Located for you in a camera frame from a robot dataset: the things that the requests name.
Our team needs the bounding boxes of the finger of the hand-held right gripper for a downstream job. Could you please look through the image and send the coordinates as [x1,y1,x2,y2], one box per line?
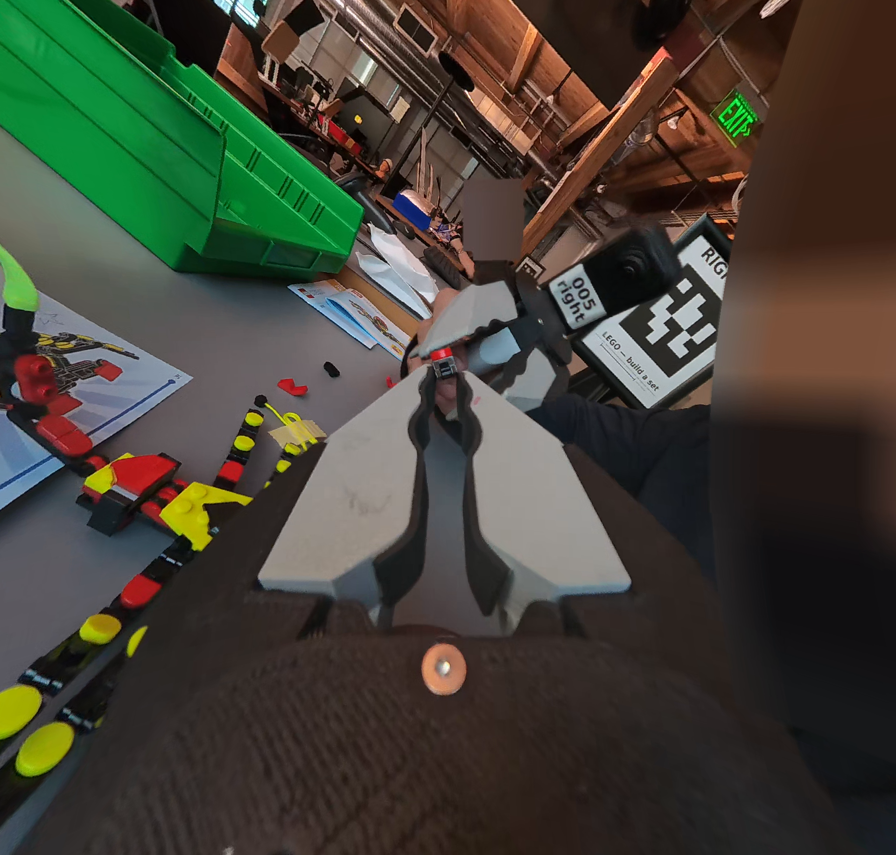
[500,350,562,412]
[419,280,524,361]

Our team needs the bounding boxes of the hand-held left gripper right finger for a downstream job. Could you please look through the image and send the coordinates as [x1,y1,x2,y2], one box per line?
[458,368,631,635]

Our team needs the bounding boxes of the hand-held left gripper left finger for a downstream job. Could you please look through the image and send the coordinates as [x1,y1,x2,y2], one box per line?
[258,367,431,607]

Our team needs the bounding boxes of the red yellow toy brick scorpion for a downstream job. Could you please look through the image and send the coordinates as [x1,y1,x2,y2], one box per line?
[0,243,330,779]

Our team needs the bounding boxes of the person's right forearm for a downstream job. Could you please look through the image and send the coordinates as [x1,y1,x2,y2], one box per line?
[525,393,715,562]

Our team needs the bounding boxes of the person's right hand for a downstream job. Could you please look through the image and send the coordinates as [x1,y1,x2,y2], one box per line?
[408,290,469,421]

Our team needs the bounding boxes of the black keyboard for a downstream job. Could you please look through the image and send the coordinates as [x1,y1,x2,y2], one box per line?
[423,250,463,289]

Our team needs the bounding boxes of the framed marker sign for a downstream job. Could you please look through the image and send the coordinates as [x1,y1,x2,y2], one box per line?
[574,213,736,410]

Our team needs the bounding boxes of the masking tape strip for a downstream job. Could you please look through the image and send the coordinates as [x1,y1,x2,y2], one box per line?
[269,417,326,446]

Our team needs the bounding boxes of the white paper bags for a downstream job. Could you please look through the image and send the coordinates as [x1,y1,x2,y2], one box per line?
[353,224,438,317]

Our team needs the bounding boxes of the blue box with white lid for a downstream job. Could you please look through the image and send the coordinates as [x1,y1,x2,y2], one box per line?
[392,190,433,228]

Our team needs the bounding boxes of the wooden pillar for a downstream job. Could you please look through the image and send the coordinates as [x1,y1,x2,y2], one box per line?
[521,54,680,254]

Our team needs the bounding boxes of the small white blue leaflet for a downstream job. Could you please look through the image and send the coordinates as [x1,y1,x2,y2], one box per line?
[288,278,414,352]

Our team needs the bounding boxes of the black barcode scanner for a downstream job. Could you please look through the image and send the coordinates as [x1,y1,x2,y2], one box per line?
[336,175,393,219]

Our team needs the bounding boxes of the green exit sign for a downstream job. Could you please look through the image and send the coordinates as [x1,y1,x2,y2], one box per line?
[710,89,760,148]

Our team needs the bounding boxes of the open building instruction booklet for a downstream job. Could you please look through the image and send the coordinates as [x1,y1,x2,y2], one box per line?
[0,288,193,509]

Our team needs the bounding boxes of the black floor lamp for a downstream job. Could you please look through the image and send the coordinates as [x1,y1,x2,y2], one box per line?
[406,50,477,191]

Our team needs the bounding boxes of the green plastic bin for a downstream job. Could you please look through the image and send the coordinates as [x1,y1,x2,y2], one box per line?
[0,0,365,275]

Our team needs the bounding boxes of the yellow cord with black ball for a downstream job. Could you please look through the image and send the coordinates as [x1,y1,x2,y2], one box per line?
[253,395,324,450]

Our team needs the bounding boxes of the black round wall fan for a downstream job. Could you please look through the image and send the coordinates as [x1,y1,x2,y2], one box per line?
[633,0,702,51]

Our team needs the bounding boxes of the white wall vent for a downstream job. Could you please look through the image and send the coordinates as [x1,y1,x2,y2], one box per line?
[393,3,439,56]

